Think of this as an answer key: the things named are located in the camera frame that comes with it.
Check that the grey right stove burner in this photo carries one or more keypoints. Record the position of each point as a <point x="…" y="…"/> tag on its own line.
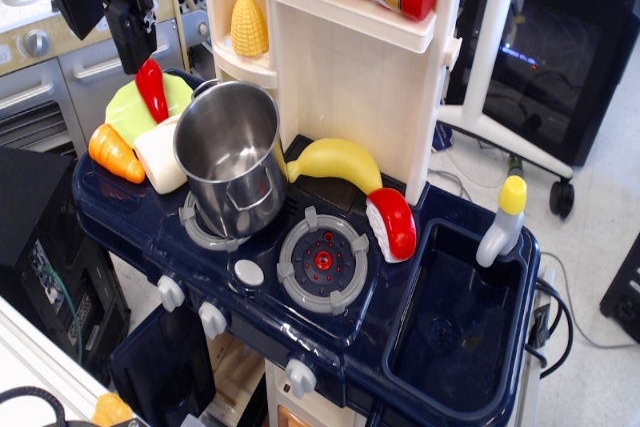
<point x="323" y="263"/>

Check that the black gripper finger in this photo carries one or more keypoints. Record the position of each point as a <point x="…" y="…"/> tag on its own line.
<point x="149" y="18"/>

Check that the red and white toy sushi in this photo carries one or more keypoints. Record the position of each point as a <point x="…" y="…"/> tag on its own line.
<point x="393" y="224"/>

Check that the green toy lettuce leaf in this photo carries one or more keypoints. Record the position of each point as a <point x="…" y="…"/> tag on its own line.
<point x="128" y="113"/>

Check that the stainless steel pot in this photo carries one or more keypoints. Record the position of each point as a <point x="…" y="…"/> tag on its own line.
<point x="227" y="142"/>

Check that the black computer tower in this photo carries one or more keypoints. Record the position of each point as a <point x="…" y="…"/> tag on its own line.
<point x="58" y="278"/>

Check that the yellow toy banana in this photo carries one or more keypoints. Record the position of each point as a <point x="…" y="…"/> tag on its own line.
<point x="337" y="158"/>

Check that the white toy cheese block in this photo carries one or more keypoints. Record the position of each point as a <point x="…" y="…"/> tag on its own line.
<point x="155" y="151"/>

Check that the white rolling stand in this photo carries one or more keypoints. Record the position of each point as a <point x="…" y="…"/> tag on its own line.
<point x="492" y="62"/>

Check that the cream toy kitchen shelf unit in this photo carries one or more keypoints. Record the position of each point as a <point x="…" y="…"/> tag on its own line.
<point x="353" y="70"/>

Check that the grey wooden toy kitchen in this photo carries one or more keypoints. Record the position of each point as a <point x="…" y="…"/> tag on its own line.
<point x="55" y="87"/>

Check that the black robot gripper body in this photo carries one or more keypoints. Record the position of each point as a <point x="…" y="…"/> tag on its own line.
<point x="134" y="46"/>

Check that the yellow toy piece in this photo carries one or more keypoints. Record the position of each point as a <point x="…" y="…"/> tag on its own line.
<point x="111" y="410"/>

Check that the navy toy kitchen counter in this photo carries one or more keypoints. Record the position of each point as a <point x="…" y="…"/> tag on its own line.
<point x="346" y="352"/>

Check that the red toy chili pepper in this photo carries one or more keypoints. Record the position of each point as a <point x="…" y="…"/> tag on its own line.
<point x="150" y="84"/>

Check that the orange toy carrot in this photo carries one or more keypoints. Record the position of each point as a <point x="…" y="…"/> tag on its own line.
<point x="108" y="149"/>

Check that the grey middle stove knob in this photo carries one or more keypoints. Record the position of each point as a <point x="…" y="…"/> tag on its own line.
<point x="213" y="320"/>

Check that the grey right stove knob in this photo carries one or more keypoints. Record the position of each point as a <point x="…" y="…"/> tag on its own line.
<point x="301" y="378"/>

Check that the grey yellow toy faucet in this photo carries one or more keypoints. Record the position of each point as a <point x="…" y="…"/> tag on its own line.
<point x="502" y="236"/>

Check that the grey stove burner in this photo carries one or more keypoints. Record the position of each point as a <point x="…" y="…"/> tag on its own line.
<point x="199" y="232"/>
<point x="323" y="263"/>

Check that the grey left stove knob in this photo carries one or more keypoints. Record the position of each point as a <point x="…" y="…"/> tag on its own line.
<point x="170" y="293"/>

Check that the grey stove knob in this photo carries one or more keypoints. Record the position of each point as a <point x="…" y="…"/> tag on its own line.
<point x="301" y="378"/>
<point x="170" y="293"/>
<point x="213" y="320"/>

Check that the yellow toy corn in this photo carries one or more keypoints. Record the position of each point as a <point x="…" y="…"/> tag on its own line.
<point x="249" y="32"/>

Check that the grey left stove burner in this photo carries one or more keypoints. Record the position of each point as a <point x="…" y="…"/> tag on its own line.
<point x="199" y="232"/>

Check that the black monitor screen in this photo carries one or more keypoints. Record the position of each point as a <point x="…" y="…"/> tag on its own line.
<point x="557" y="66"/>

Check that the grey oval stove button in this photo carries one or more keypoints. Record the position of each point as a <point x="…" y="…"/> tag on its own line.
<point x="249" y="273"/>

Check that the navy toy oven door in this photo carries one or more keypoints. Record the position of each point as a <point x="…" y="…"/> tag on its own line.
<point x="162" y="370"/>

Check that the navy toy sink basin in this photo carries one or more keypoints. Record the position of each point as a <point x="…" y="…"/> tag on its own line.
<point x="455" y="342"/>

